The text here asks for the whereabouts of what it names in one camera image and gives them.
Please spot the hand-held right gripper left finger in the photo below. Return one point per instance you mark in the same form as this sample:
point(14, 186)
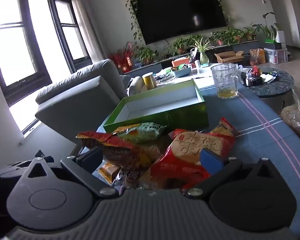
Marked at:
point(92, 159)

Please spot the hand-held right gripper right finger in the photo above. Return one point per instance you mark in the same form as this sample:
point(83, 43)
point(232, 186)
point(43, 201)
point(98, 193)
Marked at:
point(211, 161)

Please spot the small orange snack packet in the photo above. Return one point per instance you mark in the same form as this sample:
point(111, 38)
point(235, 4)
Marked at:
point(109, 172)

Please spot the red yellow-edged snack packet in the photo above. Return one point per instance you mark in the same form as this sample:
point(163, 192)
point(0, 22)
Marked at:
point(115, 147)

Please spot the red round pastry packet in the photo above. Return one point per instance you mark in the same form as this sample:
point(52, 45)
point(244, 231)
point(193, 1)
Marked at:
point(190, 145)

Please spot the yellow red snack packet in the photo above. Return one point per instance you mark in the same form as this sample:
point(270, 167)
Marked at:
point(225, 127)

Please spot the green cardboard box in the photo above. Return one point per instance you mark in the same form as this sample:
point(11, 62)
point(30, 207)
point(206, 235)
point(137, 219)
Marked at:
point(185, 115)

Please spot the blue striped tablecloth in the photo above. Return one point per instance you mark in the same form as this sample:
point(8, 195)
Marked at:
point(245, 120)

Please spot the green snack packet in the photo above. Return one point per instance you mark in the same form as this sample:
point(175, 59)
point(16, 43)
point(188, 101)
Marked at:
point(140, 132)

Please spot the grey sofa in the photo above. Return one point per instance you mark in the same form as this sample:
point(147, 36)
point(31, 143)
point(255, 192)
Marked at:
point(75, 97)

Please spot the white round table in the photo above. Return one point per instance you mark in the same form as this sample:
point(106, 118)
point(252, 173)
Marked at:
point(205, 80)

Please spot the glass mug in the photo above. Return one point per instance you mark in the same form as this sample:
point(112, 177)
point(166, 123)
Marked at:
point(226, 80)

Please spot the white cushion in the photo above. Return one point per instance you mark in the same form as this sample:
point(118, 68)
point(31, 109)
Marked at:
point(137, 85)

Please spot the small glass jar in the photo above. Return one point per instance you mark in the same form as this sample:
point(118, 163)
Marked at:
point(249, 79)

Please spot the blue plastic basket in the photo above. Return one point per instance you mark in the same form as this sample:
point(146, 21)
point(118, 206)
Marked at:
point(182, 72)

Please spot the clear bag of bread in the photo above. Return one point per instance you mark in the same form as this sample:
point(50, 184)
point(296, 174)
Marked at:
point(296, 117)

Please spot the dark round stone table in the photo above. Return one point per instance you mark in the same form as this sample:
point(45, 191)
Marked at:
point(272, 87)

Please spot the yellow tin can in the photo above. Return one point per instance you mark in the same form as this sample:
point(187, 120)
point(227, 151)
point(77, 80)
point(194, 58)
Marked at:
point(149, 80)

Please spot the red box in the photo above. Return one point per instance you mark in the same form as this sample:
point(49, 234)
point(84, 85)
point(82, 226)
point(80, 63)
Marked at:
point(255, 71)

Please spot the orange tissue box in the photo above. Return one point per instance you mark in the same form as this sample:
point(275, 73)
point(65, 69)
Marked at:
point(181, 61)

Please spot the red flower decoration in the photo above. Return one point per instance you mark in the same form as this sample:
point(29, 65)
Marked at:
point(121, 58)

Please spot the open cardboard box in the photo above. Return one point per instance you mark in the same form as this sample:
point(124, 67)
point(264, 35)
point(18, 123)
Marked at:
point(227, 57)

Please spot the spider plant in glass vase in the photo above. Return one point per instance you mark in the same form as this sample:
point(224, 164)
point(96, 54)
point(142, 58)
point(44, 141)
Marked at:
point(202, 52)

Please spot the orange carton with plastic bag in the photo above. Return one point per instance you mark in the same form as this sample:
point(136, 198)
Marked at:
point(257, 56)

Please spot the potted green plant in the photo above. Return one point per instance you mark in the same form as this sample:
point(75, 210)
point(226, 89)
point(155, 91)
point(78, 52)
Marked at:
point(250, 32)
point(221, 37)
point(237, 35)
point(147, 53)
point(180, 44)
point(193, 40)

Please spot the clear storage box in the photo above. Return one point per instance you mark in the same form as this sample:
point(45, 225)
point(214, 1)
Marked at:
point(276, 56)

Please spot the green and black box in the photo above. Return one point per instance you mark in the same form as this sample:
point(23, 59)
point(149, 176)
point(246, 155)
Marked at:
point(273, 44)

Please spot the beige curtain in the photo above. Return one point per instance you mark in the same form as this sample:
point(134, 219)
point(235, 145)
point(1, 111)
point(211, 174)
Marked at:
point(87, 25)

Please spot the dark framed window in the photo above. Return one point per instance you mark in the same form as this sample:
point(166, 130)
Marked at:
point(22, 42)

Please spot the ivy vine around television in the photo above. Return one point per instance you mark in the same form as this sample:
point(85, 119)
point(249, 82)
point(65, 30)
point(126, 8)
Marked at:
point(133, 22)

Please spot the tall plant in white pot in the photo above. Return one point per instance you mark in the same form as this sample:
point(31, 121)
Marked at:
point(271, 28)

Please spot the wall television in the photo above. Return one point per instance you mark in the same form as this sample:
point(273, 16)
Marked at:
point(180, 12)

